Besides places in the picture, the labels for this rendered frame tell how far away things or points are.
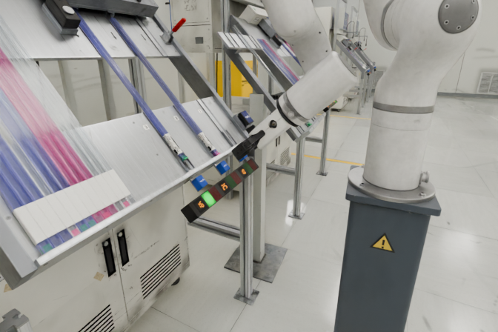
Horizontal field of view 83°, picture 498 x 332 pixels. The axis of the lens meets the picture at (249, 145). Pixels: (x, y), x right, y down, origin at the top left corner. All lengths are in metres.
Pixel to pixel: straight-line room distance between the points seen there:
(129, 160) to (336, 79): 0.46
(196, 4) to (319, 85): 1.48
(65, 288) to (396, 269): 0.86
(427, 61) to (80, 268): 0.99
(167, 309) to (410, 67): 1.22
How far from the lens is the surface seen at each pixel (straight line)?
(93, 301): 1.09
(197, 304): 1.37
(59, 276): 0.97
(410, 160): 0.69
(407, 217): 0.71
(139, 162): 0.66
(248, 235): 1.15
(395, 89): 0.65
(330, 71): 0.59
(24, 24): 0.82
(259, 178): 1.27
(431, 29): 0.59
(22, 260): 0.51
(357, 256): 0.78
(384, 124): 0.67
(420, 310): 1.51
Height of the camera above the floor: 1.00
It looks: 18 degrees down
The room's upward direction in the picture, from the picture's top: straight up
